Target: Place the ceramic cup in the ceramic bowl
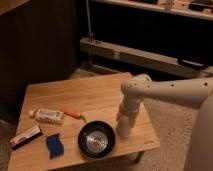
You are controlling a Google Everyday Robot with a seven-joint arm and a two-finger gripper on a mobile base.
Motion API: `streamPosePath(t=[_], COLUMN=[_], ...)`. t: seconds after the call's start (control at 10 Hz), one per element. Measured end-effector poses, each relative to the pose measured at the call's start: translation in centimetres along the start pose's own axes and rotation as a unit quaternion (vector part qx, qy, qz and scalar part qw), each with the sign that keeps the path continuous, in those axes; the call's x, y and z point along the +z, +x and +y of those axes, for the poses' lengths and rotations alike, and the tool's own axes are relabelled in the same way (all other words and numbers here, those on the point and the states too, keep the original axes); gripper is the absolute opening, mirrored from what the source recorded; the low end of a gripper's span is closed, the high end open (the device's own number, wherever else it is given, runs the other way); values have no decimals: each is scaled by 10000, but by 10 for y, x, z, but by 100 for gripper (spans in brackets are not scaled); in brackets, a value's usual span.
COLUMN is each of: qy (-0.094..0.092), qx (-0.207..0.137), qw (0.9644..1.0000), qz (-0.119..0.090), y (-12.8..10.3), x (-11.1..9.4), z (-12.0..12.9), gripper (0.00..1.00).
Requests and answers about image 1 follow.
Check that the metal pole stand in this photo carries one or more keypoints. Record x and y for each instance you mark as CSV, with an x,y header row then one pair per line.
x,y
90,33

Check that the blue sponge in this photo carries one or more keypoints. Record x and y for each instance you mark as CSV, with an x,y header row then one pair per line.
x,y
54,146

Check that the red black white box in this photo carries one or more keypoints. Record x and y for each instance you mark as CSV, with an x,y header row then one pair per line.
x,y
25,137

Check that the black ceramic bowl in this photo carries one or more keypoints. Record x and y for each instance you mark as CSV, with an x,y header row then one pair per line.
x,y
96,140

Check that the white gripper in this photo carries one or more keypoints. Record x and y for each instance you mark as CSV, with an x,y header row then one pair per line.
x,y
129,110

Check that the background wooden shelf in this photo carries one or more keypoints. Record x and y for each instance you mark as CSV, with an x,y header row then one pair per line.
x,y
167,8

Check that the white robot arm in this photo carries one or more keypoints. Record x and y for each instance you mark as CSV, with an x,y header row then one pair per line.
x,y
196,93

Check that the white tube bottle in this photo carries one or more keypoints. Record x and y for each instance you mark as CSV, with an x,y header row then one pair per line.
x,y
47,115

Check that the wooden table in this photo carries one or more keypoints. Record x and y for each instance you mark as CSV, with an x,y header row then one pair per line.
x,y
97,98

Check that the orange handled tool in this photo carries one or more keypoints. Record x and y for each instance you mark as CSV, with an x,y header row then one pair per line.
x,y
74,113

